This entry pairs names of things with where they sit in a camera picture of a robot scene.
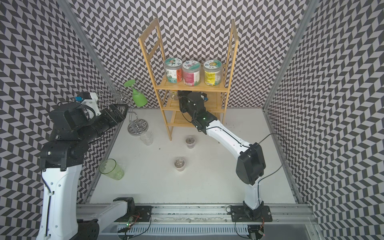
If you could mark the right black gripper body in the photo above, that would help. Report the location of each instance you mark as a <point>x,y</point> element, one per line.
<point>184,104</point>

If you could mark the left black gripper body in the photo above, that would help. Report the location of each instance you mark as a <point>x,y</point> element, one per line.
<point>100,124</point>

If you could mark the flower seed jar pink label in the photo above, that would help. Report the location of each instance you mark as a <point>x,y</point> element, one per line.
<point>191,73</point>

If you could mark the yellow label seed jar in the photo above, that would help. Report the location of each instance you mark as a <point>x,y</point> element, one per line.
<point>213,71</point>

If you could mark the carrot seed jar red label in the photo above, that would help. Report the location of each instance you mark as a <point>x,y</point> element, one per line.
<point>173,70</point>

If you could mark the small clear tub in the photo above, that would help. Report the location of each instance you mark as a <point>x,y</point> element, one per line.
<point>180,164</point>
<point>190,142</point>
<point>173,95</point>

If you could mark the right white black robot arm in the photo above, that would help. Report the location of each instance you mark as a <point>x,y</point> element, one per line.
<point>250,158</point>

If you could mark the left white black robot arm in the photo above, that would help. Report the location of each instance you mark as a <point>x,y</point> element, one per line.
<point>76,127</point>

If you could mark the bamboo three-tier shelf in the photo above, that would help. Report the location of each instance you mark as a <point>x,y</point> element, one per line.
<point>150,41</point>

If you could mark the green plastic goblet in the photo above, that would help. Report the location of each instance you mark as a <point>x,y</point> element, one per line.
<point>139,98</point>

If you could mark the clear glass cup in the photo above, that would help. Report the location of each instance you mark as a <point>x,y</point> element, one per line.
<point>147,138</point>

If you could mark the green translucent plastic cup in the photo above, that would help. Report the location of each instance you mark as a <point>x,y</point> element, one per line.
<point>111,169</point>

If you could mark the chrome wire glass rack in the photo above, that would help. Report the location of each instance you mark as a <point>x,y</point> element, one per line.
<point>136,126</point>

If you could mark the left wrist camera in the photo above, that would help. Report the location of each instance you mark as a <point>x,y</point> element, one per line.
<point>90,101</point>

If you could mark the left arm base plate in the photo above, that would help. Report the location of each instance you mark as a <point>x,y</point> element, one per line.
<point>141,214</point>

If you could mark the aluminium front rail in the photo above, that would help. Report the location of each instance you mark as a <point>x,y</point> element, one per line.
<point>216,214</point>

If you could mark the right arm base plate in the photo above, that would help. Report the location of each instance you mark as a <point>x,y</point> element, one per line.
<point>244,214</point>

